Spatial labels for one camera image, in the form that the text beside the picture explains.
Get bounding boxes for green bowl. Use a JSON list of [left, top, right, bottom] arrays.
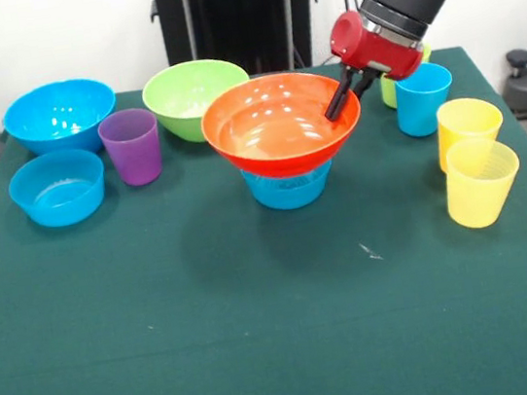
[[137, 53, 259, 151]]

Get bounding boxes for purple cup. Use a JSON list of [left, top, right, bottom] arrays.
[[94, 105, 167, 191]]

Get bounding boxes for large blue bowl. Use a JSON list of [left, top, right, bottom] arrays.
[[0, 72, 124, 165]]

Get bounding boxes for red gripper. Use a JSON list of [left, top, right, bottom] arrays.
[[310, 1, 433, 124]]

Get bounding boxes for small blue bowl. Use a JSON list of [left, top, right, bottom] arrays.
[[239, 156, 339, 217], [3, 144, 113, 234]]

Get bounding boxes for yellow cup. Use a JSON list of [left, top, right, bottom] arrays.
[[430, 92, 511, 174], [438, 132, 527, 234]]

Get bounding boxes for dark green tablecloth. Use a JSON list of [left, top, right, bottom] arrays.
[[0, 35, 527, 395]]

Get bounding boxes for orange bowl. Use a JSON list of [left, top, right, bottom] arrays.
[[194, 61, 370, 190]]

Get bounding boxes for green cup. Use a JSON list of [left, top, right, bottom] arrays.
[[373, 43, 439, 112]]

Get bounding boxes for blue cup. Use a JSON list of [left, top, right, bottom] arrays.
[[390, 58, 461, 141]]

